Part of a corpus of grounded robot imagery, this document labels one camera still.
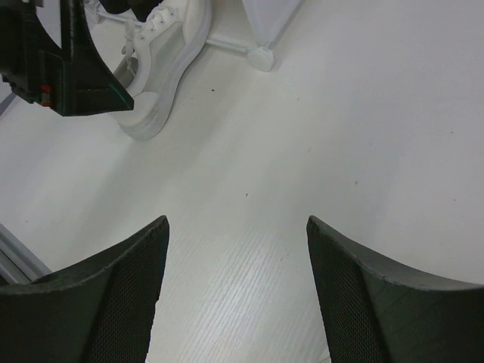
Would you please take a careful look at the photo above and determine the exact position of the white sneaker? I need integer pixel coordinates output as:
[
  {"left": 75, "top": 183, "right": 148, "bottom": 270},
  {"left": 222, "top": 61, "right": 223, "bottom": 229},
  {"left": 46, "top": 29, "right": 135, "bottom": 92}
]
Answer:
[{"left": 111, "top": 1, "right": 212, "bottom": 141}]

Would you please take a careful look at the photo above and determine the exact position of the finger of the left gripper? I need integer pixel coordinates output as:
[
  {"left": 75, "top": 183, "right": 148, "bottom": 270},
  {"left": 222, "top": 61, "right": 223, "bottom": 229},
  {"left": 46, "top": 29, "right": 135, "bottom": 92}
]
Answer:
[{"left": 60, "top": 0, "right": 134, "bottom": 116}]

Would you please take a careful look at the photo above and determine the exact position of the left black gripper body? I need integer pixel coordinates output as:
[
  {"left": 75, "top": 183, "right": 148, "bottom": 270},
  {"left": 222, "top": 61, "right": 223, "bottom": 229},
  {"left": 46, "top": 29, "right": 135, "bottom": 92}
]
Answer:
[{"left": 1, "top": 1, "right": 67, "bottom": 113}]

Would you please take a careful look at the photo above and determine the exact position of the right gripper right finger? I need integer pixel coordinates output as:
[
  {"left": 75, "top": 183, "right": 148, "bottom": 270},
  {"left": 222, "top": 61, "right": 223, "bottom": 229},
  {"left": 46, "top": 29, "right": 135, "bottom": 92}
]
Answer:
[{"left": 306, "top": 216, "right": 483, "bottom": 362}]

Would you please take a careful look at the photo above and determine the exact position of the white plastic shoe cabinet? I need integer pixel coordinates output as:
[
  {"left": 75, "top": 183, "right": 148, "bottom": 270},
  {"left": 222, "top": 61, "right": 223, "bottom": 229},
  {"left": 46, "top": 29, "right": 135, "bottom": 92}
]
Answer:
[{"left": 84, "top": 1, "right": 300, "bottom": 72}]

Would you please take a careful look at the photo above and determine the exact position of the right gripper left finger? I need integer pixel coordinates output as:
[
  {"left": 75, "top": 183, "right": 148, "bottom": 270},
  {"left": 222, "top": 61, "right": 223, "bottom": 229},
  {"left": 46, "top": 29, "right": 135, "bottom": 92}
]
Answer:
[{"left": 1, "top": 216, "right": 169, "bottom": 362}]

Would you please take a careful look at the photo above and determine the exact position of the aluminium rail base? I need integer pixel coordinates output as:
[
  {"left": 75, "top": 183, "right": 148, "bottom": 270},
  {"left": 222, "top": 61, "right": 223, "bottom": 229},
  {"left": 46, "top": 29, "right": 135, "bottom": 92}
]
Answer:
[{"left": 0, "top": 225, "right": 51, "bottom": 284}]

